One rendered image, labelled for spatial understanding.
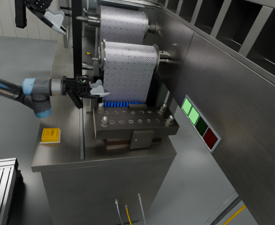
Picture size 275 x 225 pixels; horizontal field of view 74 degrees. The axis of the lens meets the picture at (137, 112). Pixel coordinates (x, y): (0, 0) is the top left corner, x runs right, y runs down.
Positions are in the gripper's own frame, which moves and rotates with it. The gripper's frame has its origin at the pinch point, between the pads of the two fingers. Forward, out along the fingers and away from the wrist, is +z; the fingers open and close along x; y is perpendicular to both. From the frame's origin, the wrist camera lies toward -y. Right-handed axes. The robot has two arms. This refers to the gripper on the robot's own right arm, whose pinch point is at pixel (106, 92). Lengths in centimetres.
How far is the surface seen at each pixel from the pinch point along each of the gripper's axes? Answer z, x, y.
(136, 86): 14.8, -0.2, 3.7
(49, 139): -26.2, -13.5, -17.1
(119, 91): 6.4, -0.3, 0.6
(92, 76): -6.7, 7.0, 4.5
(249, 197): 30, -62, 8
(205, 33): 30, -16, 36
